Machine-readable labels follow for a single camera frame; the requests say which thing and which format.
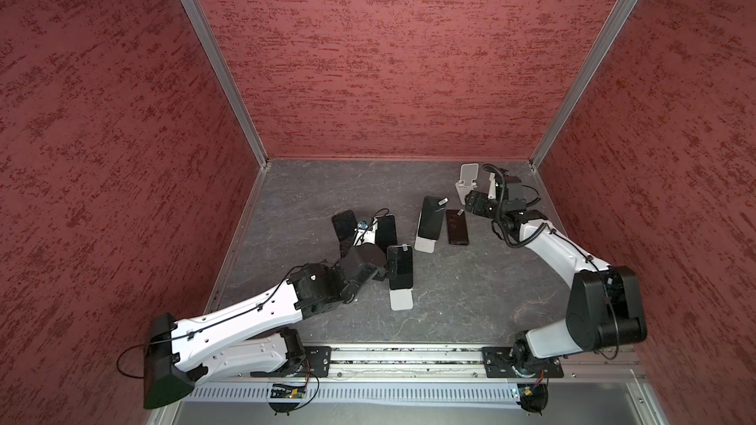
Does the black phone table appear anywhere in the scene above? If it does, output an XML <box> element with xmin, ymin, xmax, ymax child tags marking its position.
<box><xmin>331</xmin><ymin>210</ymin><xmax>358</xmax><ymax>258</ymax></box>

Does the white stand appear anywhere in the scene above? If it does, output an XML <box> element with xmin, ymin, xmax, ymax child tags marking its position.
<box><xmin>415</xmin><ymin>214</ymin><xmax>437</xmax><ymax>254</ymax></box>
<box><xmin>455</xmin><ymin>163</ymin><xmax>480</xmax><ymax>206</ymax></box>
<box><xmin>389</xmin><ymin>288</ymin><xmax>413</xmax><ymax>312</ymax></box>

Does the purple edged dark phone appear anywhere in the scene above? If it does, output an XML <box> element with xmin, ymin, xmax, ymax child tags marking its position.
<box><xmin>446</xmin><ymin>210</ymin><xmax>470</xmax><ymax>246</ymax></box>

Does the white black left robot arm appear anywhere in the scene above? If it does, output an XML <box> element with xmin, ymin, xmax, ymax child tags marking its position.
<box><xmin>142</xmin><ymin>243</ymin><xmax>398</xmax><ymax>410</ymax></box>

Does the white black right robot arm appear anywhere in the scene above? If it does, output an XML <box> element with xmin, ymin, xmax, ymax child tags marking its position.
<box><xmin>456</xmin><ymin>164</ymin><xmax>648</xmax><ymax>378</ymax></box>

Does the black phone with sticker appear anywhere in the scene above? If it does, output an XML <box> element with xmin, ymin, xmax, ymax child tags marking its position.
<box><xmin>417</xmin><ymin>196</ymin><xmax>448</xmax><ymax>241</ymax></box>

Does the left small circuit board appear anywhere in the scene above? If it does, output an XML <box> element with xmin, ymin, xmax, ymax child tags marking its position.
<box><xmin>270</xmin><ymin>384</ymin><xmax>307</xmax><ymax>401</ymax></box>

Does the small circuit board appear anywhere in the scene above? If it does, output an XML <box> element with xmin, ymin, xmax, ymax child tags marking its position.
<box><xmin>518</xmin><ymin>384</ymin><xmax>547</xmax><ymax>403</ymax></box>
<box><xmin>270</xmin><ymin>384</ymin><xmax>307</xmax><ymax>401</ymax></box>

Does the right small circuit board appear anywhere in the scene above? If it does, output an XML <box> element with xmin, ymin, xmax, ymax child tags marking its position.
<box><xmin>518</xmin><ymin>384</ymin><xmax>547</xmax><ymax>403</ymax></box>

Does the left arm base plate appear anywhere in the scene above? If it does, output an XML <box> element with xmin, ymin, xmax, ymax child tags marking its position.
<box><xmin>299</xmin><ymin>346</ymin><xmax>333</xmax><ymax>379</ymax></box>

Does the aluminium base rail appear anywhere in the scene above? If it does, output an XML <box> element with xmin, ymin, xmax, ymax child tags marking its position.
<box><xmin>247</xmin><ymin>343</ymin><xmax>648</xmax><ymax>383</ymax></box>

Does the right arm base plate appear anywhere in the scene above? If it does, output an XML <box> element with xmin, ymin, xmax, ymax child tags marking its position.
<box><xmin>482</xmin><ymin>344</ymin><xmax>564</xmax><ymax>380</ymax></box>

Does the white slotted cable duct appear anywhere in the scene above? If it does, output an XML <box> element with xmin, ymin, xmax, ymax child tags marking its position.
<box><xmin>184</xmin><ymin>382</ymin><xmax>519</xmax><ymax>408</ymax></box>

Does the aluminium corner post left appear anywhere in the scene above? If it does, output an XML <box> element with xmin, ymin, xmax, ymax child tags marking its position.
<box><xmin>179</xmin><ymin>0</ymin><xmax>269</xmax><ymax>171</ymax></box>

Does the aluminium corner post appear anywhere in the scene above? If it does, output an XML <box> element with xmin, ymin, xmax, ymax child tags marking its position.
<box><xmin>530</xmin><ymin>0</ymin><xmax>639</xmax><ymax>171</ymax></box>
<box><xmin>179</xmin><ymin>0</ymin><xmax>269</xmax><ymax>171</ymax></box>

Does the aluminium corner post right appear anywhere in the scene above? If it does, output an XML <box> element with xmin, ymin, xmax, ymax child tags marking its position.
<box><xmin>530</xmin><ymin>0</ymin><xmax>639</xmax><ymax>171</ymax></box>

